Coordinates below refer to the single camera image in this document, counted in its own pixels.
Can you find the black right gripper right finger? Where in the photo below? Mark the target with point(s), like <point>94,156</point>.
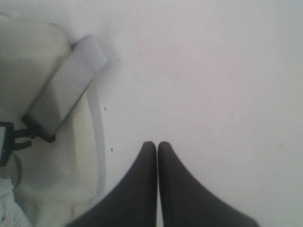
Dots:
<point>185,202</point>

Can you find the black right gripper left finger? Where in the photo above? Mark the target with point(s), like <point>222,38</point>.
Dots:
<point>133,202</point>

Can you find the white fabric backpack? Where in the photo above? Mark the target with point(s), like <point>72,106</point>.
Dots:
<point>52,152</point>

